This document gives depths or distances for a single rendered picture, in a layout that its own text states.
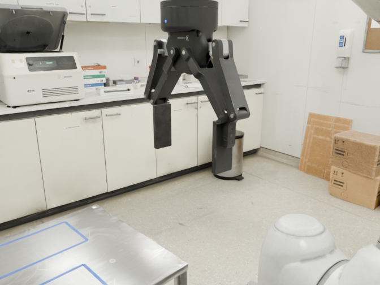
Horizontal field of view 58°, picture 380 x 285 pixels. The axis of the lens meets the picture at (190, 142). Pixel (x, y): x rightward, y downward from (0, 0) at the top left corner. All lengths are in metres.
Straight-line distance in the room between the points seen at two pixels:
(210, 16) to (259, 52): 3.70
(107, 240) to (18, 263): 0.22
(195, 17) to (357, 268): 0.52
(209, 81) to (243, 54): 3.88
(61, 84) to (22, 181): 0.77
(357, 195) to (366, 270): 2.57
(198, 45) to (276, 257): 0.50
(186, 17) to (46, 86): 2.30
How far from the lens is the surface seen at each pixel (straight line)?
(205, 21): 0.44
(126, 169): 3.09
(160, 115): 0.53
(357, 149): 3.13
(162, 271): 0.88
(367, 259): 0.71
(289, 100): 3.92
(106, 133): 2.91
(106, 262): 0.93
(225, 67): 0.41
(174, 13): 0.44
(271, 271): 0.80
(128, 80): 3.35
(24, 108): 2.64
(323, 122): 3.69
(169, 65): 0.48
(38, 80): 2.67
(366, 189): 3.21
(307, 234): 0.77
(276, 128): 4.07
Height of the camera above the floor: 1.35
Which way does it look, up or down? 17 degrees down
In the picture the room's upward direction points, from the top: straight up
